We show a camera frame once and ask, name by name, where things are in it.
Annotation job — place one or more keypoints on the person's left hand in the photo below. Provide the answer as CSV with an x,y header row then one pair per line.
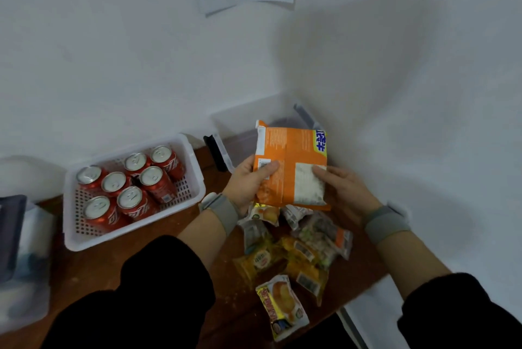
x,y
240,187

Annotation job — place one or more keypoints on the person's right hand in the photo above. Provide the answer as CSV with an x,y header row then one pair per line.
x,y
350,193

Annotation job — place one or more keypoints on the person's right thumb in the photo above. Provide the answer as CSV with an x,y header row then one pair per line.
x,y
328,173

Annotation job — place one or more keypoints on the person's left thumb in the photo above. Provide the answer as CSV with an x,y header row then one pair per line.
x,y
267,169

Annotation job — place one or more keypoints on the large orange snack packet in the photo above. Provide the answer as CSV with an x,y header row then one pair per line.
x,y
291,157

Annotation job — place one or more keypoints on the person's left forearm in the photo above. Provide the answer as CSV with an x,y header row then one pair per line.
x,y
163,291

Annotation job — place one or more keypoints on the person's right forearm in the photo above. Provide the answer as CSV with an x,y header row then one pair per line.
x,y
432,299

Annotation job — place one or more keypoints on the clear plastic storage box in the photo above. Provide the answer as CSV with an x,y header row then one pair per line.
x,y
253,120

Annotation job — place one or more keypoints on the grey wristband with white tracker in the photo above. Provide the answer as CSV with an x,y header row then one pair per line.
x,y
222,210

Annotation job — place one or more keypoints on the pile of small wrapped snacks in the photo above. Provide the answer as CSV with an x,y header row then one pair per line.
x,y
293,255

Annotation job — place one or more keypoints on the white plastic slotted basket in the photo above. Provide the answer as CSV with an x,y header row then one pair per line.
x,y
179,193

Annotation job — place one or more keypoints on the group of red soda cans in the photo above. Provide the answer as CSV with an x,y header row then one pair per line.
x,y
130,189

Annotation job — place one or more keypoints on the white rounded object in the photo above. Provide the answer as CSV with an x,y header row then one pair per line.
x,y
28,177

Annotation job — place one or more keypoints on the clear bin with dark lid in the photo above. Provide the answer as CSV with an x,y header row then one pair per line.
x,y
24,263

